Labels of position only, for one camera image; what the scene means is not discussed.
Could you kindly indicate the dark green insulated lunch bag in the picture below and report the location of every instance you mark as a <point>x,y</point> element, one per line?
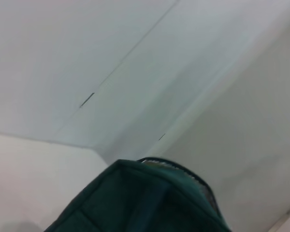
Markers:
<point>140,200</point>

